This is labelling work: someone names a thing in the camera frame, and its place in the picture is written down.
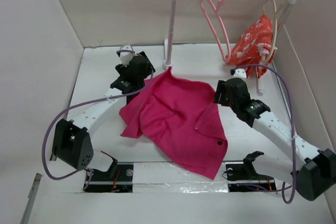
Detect pink trousers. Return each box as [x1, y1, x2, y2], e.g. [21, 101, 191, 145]
[119, 69, 228, 179]

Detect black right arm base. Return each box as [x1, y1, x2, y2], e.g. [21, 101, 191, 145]
[222, 151, 276, 193]

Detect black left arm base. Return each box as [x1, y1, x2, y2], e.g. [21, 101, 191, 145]
[83, 151, 134, 193]

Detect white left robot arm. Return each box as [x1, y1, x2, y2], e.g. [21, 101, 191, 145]
[52, 49, 155, 180]

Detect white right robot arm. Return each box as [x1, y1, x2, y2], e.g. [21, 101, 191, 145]
[214, 78, 335, 201]

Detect beige wooden hanger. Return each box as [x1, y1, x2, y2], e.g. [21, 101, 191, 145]
[261, 0, 290, 65]

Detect pink plastic hanger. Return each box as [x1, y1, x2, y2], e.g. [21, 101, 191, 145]
[198, 0, 233, 65]

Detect orange floral garment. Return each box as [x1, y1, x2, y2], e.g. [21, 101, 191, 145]
[227, 14, 277, 78]

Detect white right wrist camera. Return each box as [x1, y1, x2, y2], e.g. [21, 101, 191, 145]
[230, 68, 247, 79]

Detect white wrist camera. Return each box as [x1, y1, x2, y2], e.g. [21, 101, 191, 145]
[117, 44, 135, 67]
[230, 68, 247, 79]

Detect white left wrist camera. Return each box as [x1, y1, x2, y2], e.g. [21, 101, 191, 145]
[117, 44, 135, 67]

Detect metal rail left edge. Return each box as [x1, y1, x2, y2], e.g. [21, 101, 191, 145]
[20, 173, 42, 224]

